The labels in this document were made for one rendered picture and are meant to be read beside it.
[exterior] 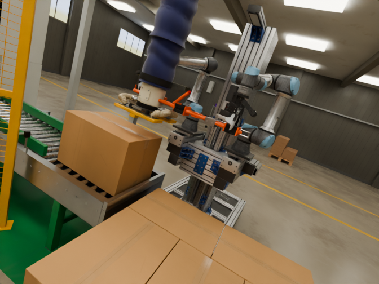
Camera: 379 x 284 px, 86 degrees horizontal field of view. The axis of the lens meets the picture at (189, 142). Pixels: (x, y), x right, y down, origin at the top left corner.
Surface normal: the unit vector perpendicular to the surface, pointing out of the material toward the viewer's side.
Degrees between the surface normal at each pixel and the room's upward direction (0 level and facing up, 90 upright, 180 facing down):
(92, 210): 90
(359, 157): 90
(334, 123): 90
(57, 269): 0
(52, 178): 90
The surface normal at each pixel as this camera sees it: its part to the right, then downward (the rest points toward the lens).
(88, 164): -0.40, 0.10
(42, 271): 0.32, -0.92
